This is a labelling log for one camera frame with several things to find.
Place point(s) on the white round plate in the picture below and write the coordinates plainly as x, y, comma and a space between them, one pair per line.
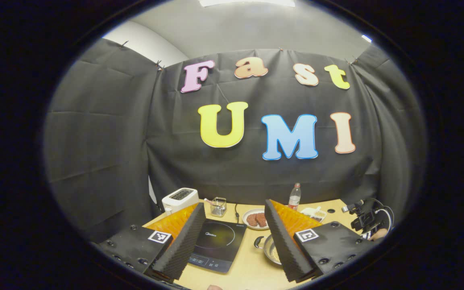
250, 212

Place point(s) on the pile of soybeans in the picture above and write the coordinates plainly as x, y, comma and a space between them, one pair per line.
274, 251

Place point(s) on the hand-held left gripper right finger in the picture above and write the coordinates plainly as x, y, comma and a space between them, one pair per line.
282, 245

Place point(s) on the black induction cooktop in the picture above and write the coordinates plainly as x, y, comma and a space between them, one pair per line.
220, 241

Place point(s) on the clear glass container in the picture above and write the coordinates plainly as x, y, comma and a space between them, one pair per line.
218, 207

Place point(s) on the white toaster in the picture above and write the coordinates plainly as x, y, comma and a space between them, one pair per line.
179, 198

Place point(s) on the small ceiling light panel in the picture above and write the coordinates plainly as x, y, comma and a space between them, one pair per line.
367, 38

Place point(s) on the black backdrop cloth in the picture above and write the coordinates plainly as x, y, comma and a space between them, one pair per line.
107, 133

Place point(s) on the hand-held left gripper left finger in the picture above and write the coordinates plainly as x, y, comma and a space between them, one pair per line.
183, 245

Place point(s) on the large ceiling light panel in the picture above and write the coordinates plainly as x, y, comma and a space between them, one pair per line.
248, 2

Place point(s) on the white tray of snacks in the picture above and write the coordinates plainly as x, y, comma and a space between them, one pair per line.
314, 213

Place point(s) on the clear plastic bottle red label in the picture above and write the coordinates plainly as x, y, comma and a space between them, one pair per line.
294, 197

